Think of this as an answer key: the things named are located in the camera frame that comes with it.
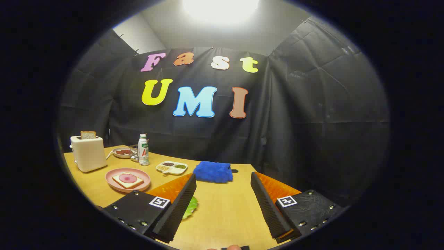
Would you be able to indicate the ceiling light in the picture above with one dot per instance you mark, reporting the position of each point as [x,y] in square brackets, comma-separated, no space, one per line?
[222,8]

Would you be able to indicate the pile of green beans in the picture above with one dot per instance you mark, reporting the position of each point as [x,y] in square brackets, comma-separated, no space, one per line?
[180,166]

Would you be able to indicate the blue folded towel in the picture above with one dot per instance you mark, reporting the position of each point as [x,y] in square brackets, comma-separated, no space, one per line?
[213,172]

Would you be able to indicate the pile of dark beans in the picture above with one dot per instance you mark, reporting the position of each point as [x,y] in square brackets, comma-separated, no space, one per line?
[168,164]

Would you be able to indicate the pink ham slice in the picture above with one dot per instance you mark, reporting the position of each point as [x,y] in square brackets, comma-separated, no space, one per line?
[128,178]

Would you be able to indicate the white divided tray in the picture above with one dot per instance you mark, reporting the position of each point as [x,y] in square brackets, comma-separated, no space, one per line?
[173,171]

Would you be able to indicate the green lettuce leaf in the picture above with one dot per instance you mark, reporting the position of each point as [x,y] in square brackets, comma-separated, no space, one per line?
[190,208]

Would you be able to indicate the brown meat pieces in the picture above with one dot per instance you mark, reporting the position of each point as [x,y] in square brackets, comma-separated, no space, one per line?
[122,152]

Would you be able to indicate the cream toaster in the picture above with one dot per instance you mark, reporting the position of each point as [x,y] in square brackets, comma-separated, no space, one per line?
[88,154]

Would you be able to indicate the white bottle with green cap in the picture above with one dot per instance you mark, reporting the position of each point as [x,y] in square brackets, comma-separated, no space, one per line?
[143,152]

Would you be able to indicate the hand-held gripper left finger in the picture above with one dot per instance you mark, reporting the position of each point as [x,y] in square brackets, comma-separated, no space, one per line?
[180,208]

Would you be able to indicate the small grey plate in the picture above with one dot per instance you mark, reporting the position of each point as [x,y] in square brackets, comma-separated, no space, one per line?
[121,156]

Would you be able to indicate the pink round plate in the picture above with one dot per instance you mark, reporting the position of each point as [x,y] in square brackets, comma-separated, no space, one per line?
[111,177]

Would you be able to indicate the toasted bread slice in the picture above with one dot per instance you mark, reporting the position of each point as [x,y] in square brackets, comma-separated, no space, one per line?
[88,135]

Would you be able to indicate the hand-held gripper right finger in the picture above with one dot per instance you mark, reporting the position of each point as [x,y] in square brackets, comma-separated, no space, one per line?
[267,205]

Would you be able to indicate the black backdrop cloth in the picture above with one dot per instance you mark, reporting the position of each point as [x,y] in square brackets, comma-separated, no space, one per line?
[295,121]

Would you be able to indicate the white bread slice under ham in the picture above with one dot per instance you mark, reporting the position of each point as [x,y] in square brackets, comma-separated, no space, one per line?
[129,185]

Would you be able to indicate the pile of yellow soybeans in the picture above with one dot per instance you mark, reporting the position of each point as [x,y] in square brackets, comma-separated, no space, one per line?
[163,168]

